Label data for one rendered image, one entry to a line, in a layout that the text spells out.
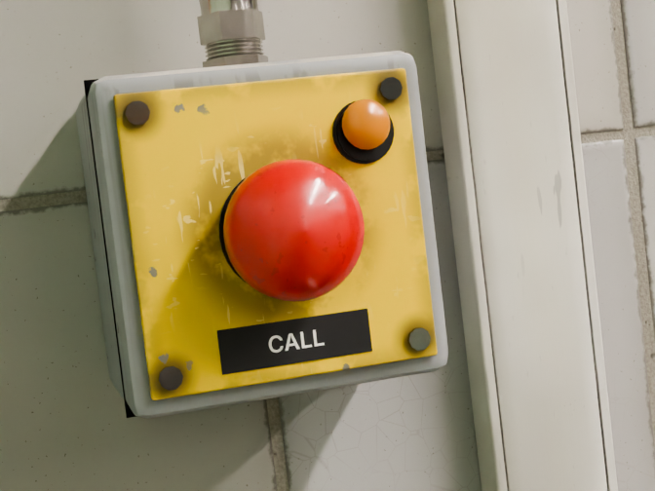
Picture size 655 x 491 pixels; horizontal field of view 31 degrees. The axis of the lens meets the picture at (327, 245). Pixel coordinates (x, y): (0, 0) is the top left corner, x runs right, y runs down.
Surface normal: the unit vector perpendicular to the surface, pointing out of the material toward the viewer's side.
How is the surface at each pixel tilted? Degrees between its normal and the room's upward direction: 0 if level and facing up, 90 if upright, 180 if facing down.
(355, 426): 90
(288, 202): 83
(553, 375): 90
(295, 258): 96
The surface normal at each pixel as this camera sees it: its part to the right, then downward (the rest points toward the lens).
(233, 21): 0.27, 0.02
